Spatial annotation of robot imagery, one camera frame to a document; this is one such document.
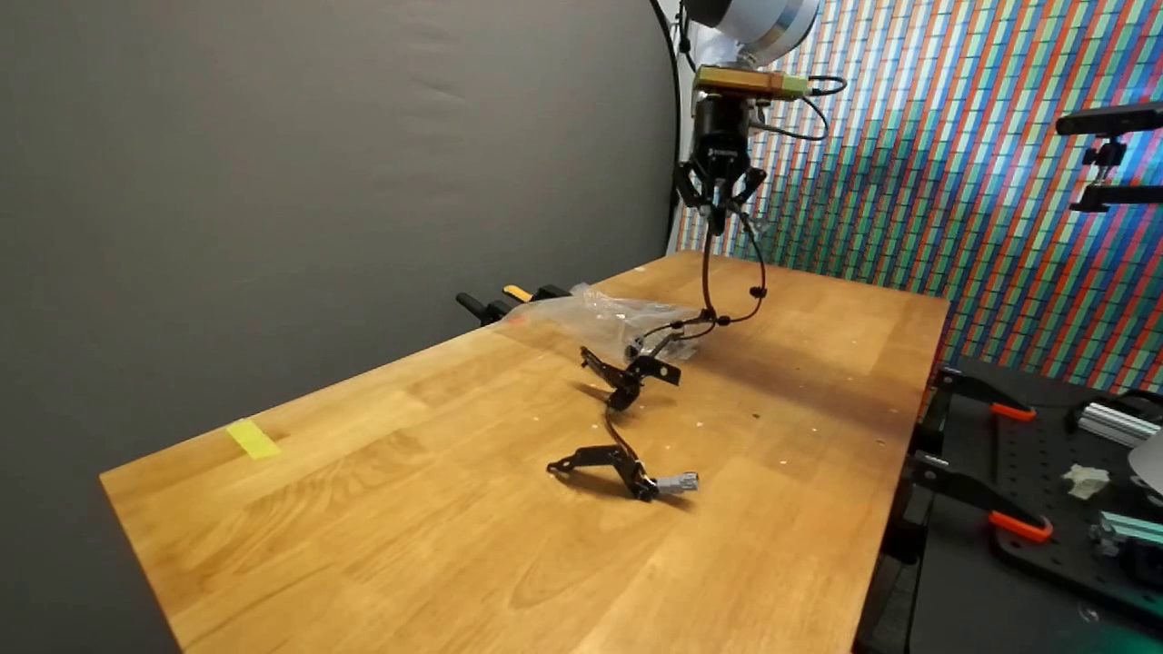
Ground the tan wrist camera bar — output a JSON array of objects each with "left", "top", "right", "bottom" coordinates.
[{"left": 696, "top": 66, "right": 813, "bottom": 100}]

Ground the clear plastic bag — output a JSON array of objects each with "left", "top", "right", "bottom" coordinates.
[{"left": 515, "top": 278, "right": 709, "bottom": 368}]

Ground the black perforated board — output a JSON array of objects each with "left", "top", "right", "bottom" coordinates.
[{"left": 915, "top": 360, "right": 1163, "bottom": 626}]

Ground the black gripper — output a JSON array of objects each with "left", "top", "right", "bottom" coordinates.
[{"left": 672, "top": 96, "right": 771, "bottom": 237}]

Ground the white rectangular block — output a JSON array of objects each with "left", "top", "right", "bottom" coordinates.
[{"left": 1073, "top": 401, "right": 1163, "bottom": 449}]

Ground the black bar clamp orange handle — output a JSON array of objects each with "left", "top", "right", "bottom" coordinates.
[
  {"left": 907, "top": 447, "right": 1058, "bottom": 550},
  {"left": 922, "top": 360, "right": 1042, "bottom": 432}
]

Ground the crumpled white green item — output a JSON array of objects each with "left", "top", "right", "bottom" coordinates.
[{"left": 1062, "top": 461, "right": 1113, "bottom": 505}]

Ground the black and yellow clamp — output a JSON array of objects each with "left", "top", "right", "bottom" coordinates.
[{"left": 451, "top": 278, "right": 576, "bottom": 331}]

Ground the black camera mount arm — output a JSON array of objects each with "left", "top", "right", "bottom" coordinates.
[{"left": 1051, "top": 100, "right": 1163, "bottom": 218}]

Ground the white round disc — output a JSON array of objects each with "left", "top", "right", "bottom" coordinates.
[{"left": 1124, "top": 427, "right": 1163, "bottom": 502}]

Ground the black cable harness with brackets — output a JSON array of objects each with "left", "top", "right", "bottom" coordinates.
[{"left": 542, "top": 202, "right": 776, "bottom": 505}]

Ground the black camera cable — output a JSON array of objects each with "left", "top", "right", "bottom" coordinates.
[{"left": 793, "top": 68, "right": 856, "bottom": 144}]

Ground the shimmering striped backdrop panel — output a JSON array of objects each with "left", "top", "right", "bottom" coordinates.
[{"left": 670, "top": 0, "right": 1163, "bottom": 401}]

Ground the grey fabric backdrop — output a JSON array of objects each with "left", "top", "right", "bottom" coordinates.
[{"left": 0, "top": 0, "right": 692, "bottom": 654}]

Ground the yellow tape piece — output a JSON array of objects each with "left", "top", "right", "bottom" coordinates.
[{"left": 221, "top": 417, "right": 288, "bottom": 466}]

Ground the teal metal bar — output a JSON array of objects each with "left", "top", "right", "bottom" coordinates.
[{"left": 1096, "top": 505, "right": 1163, "bottom": 557}]

